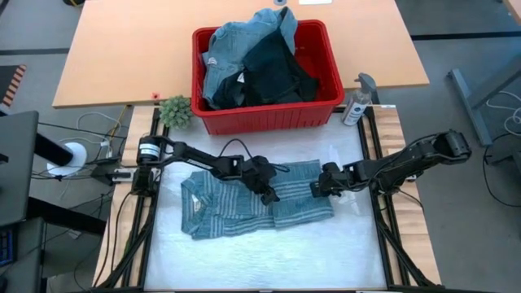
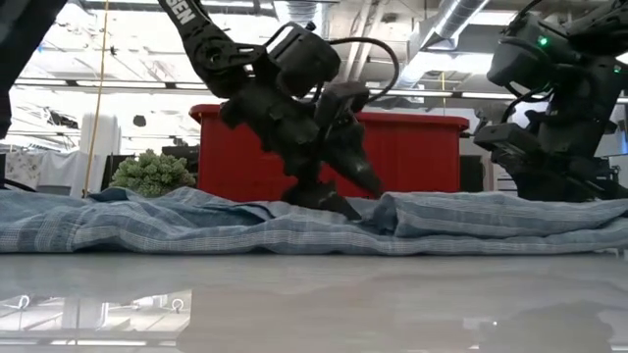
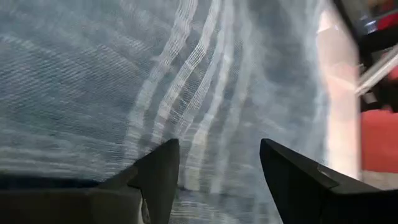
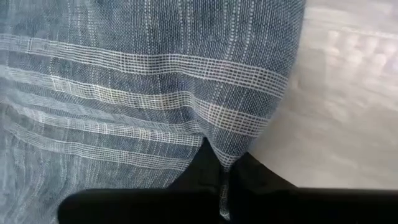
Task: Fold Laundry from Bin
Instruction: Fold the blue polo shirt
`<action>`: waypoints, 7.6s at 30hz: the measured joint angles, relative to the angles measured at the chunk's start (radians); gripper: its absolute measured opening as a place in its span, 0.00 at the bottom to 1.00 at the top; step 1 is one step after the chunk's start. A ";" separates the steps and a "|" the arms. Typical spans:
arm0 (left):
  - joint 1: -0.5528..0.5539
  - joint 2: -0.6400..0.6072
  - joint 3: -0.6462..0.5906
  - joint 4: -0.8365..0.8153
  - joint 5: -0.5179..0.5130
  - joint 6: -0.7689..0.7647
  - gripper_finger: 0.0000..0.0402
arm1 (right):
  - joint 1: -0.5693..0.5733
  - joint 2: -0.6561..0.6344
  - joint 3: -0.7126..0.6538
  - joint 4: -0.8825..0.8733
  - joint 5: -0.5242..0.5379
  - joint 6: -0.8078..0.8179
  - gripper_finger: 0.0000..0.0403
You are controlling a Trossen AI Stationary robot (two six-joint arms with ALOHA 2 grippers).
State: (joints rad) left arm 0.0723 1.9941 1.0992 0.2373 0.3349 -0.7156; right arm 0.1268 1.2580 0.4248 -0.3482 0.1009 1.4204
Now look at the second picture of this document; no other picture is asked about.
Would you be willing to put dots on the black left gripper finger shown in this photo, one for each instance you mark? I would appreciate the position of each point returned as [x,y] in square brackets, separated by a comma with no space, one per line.
[353,162]
[324,198]

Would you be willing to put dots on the blue white-striped button shirt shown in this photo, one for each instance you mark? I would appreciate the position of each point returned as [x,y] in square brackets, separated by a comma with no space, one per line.
[196,225]

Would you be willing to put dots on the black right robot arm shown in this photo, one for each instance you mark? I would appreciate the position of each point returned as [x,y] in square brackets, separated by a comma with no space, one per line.
[564,49]

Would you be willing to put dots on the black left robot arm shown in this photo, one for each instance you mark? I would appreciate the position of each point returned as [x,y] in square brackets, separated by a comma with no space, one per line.
[206,49]

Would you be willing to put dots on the red plastic laundry bin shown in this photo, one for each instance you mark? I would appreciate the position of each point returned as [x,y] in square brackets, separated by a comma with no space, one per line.
[417,157]

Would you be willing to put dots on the small green succulent plant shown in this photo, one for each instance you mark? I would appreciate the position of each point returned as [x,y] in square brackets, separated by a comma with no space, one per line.
[152,174]

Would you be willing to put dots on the long ceiling light strip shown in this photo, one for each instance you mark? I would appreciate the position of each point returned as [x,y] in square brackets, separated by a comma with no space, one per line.
[122,84]

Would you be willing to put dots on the white round column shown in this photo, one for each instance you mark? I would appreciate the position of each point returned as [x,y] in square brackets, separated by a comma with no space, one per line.
[108,132]

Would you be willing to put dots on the white draped cloth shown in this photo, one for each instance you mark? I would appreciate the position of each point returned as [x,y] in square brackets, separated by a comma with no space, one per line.
[49,169]

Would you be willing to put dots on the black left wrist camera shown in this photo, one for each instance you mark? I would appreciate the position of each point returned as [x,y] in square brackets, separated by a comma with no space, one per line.
[341,100]

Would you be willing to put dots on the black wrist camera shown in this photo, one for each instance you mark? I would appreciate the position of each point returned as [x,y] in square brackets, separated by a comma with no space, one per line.
[341,100]
[505,137]

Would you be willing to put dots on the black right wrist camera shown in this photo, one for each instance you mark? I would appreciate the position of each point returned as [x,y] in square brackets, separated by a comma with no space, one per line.
[505,137]

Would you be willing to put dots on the black ceiling dome camera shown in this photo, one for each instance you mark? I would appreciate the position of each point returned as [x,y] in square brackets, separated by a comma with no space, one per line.
[140,120]

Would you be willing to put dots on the silver ventilation duct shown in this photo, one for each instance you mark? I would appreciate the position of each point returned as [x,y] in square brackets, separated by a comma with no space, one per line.
[456,19]

